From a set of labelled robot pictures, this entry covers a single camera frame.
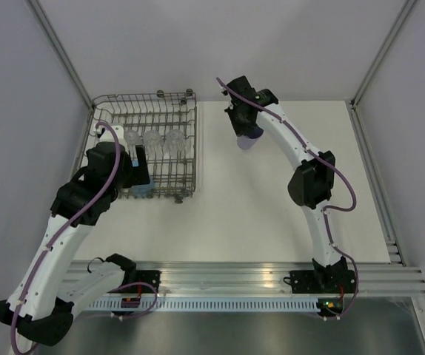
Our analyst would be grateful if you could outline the blue plastic cup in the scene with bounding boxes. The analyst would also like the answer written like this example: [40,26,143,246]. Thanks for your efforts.
[128,159,155,198]

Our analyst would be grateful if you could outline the lavender plastic cup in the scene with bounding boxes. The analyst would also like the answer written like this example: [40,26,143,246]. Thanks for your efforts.
[236,127,264,150]

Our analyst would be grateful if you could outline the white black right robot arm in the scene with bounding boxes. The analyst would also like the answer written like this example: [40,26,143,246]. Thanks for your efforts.
[222,76,358,294]

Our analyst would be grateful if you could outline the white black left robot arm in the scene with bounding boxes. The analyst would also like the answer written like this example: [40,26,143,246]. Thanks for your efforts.
[0,142,150,346]

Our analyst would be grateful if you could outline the clear glass cup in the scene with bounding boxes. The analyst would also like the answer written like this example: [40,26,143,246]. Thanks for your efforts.
[164,129,187,157]
[142,130,164,159]
[124,129,144,147]

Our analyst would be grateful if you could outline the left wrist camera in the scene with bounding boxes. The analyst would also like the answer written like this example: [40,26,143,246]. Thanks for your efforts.
[92,124,127,148]

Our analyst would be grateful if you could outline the grey wire dish rack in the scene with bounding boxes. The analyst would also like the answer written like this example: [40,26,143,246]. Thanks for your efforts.
[75,88,198,203]

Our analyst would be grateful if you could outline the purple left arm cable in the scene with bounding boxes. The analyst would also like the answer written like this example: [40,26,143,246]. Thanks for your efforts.
[8,121,124,354]

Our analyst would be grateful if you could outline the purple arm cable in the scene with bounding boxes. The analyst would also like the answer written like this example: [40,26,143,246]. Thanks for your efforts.
[8,121,124,354]
[215,76,360,322]

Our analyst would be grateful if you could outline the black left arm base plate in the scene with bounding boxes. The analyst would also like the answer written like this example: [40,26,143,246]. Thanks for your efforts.
[134,270,161,294]

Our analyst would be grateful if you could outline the aluminium mounting rail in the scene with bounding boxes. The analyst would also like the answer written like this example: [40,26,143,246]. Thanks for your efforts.
[30,260,425,297]

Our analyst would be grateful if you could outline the white slotted cable duct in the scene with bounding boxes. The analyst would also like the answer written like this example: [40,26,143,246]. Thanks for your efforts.
[86,297,319,313]

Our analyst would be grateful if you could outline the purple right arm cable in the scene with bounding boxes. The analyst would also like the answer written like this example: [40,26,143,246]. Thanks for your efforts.
[215,76,360,322]

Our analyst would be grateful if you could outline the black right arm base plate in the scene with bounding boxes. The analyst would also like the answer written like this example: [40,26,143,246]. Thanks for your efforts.
[289,270,356,294]

